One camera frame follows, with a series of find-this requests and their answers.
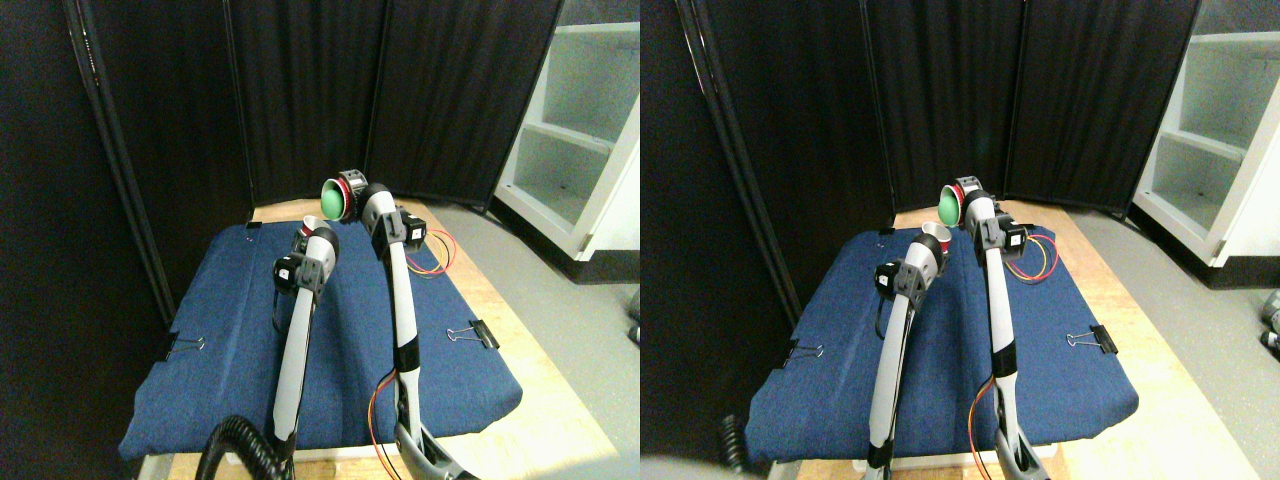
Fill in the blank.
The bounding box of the white shelf unit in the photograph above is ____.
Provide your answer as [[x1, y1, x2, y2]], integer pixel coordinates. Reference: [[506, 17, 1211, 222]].
[[493, 20, 640, 263], [1132, 30, 1280, 269]]

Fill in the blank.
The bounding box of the red wire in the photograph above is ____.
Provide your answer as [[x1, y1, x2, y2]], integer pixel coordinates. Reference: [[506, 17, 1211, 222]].
[[405, 228, 459, 279], [1005, 232, 1061, 283], [372, 370, 401, 471], [973, 376, 1001, 471]]

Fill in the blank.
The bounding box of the dark blue cloth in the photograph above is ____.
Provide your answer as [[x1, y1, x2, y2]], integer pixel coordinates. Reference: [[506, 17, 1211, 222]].
[[118, 218, 523, 463], [733, 225, 1139, 469]]

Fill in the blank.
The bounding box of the black ribbed hose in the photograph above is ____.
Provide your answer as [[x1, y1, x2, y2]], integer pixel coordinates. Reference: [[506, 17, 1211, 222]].
[[718, 415, 751, 476], [198, 415, 296, 480]]

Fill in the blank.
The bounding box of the orange wire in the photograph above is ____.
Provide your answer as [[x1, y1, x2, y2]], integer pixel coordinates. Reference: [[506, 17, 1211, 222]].
[[366, 372, 403, 480], [405, 235, 448, 276], [968, 378, 1001, 480], [1005, 240, 1051, 279]]

